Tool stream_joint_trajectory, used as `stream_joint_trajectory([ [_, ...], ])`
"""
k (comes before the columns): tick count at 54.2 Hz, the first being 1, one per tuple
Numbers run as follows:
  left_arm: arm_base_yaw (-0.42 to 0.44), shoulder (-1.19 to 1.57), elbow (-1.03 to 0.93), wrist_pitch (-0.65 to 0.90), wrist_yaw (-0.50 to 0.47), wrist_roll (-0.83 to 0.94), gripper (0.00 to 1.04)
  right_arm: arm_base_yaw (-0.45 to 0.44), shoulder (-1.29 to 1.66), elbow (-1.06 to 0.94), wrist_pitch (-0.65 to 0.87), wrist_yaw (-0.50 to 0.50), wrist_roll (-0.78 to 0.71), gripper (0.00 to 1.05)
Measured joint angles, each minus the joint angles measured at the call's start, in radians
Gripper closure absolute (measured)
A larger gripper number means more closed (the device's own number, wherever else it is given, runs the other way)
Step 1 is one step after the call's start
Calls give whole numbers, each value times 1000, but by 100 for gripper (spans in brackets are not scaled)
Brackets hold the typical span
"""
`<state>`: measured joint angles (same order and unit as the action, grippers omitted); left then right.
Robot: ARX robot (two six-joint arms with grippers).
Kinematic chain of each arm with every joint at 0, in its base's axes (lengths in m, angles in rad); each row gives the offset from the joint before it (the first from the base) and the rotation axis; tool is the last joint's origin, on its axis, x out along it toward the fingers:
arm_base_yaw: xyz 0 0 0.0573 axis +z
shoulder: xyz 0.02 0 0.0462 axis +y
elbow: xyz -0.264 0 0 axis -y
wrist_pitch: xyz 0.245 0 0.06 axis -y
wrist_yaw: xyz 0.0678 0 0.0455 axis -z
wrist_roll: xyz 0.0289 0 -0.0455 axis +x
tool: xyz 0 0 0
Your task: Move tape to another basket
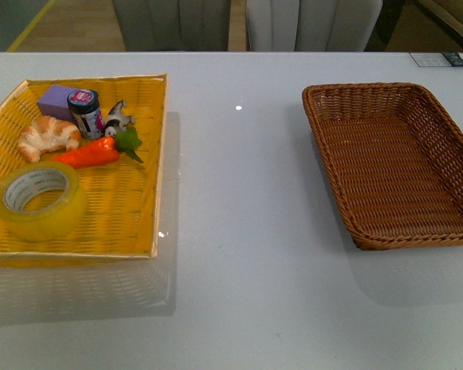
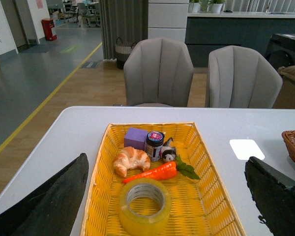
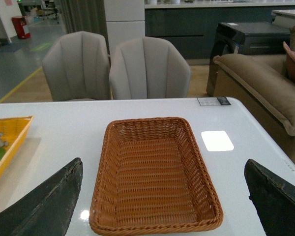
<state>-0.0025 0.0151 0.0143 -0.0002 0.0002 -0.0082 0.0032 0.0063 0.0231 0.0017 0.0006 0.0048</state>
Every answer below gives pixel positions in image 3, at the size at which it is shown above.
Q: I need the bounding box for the label sticker on table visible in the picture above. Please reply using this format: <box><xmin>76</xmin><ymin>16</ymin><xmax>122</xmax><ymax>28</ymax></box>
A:
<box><xmin>197</xmin><ymin>97</ymin><xmax>231</xmax><ymax>106</ymax></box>

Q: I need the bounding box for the dark kitchen counter cabinet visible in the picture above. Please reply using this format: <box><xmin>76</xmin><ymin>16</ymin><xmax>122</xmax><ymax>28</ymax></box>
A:
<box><xmin>145</xmin><ymin>0</ymin><xmax>295</xmax><ymax>60</ymax></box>

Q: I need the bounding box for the left grey upholstered chair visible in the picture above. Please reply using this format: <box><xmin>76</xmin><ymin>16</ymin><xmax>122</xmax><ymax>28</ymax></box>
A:
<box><xmin>42</xmin><ymin>31</ymin><xmax>111</xmax><ymax>101</ymax></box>

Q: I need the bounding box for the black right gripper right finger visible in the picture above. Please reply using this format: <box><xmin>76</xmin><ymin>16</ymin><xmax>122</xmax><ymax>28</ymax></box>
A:
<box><xmin>244</xmin><ymin>159</ymin><xmax>295</xmax><ymax>236</ymax></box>

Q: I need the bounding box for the brown wicker basket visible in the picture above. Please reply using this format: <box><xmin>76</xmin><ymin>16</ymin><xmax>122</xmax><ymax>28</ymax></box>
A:
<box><xmin>89</xmin><ymin>117</ymin><xmax>224</xmax><ymax>236</ymax></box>

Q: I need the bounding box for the white pillar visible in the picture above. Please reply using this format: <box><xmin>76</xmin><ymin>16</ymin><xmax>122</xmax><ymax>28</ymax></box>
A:
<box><xmin>104</xmin><ymin>0</ymin><xmax>145</xmax><ymax>56</ymax></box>

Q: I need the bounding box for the grey upholstered chair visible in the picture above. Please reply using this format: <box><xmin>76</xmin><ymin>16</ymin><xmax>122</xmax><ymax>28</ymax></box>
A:
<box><xmin>42</xmin><ymin>31</ymin><xmax>111</xmax><ymax>101</ymax></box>
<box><xmin>109</xmin><ymin>37</ymin><xmax>191</xmax><ymax>100</ymax></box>

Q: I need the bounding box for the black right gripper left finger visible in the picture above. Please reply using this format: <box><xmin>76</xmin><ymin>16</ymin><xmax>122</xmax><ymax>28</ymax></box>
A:
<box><xmin>0</xmin><ymin>158</ymin><xmax>83</xmax><ymax>236</ymax></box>

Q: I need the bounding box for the brown sofa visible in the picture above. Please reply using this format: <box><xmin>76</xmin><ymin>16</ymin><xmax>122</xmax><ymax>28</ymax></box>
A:
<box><xmin>213</xmin><ymin>54</ymin><xmax>295</xmax><ymax>164</ymax></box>

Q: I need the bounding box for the black side table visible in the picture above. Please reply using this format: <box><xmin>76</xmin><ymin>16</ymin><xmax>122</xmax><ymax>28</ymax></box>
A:
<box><xmin>206</xmin><ymin>22</ymin><xmax>291</xmax><ymax>96</ymax></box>

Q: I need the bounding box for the red box on floor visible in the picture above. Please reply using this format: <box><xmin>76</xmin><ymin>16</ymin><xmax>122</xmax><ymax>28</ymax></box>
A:
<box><xmin>11</xmin><ymin>16</ymin><xmax>30</xmax><ymax>39</ymax></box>

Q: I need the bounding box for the right grey upholstered chair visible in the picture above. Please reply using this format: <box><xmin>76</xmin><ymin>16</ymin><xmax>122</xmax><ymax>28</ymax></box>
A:
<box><xmin>109</xmin><ymin>37</ymin><xmax>191</xmax><ymax>100</ymax></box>

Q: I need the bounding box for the yellow plastic basket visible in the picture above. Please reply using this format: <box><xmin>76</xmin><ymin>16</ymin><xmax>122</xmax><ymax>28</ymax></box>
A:
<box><xmin>0</xmin><ymin>116</ymin><xmax>33</xmax><ymax>177</ymax></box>

